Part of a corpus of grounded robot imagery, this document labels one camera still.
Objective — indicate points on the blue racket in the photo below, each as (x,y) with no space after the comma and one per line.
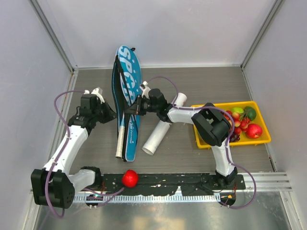
(120,142)

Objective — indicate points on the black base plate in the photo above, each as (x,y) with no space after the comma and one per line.
(191,184)

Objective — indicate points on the yellow-green fruit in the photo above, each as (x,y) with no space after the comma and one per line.
(237,110)

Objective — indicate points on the white shuttlecock tube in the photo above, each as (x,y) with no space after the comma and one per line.
(156,137)

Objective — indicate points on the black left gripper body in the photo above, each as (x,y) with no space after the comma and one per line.
(97,112)

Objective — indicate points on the yellow plastic tray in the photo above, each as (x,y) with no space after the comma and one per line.
(244,140)

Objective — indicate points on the blue sport racket bag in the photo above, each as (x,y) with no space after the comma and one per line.
(125,84)

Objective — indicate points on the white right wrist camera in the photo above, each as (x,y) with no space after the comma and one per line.
(145,89)

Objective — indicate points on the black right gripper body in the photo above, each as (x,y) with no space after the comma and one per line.
(147,106)

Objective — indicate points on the red cherry bunch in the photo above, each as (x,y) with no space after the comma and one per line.
(241,122)

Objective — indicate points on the red apple in tray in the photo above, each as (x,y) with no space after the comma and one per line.
(253,131)

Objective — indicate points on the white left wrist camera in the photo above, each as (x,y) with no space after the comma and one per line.
(98,92)

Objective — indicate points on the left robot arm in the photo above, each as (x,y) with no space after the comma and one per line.
(53,185)

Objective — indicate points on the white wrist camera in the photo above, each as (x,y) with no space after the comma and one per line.
(145,89)
(98,92)

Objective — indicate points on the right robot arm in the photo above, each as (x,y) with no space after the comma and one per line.
(210,122)

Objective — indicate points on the red apple on table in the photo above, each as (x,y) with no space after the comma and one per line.
(130,179)

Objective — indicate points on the green lime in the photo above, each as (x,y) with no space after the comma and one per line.
(250,113)

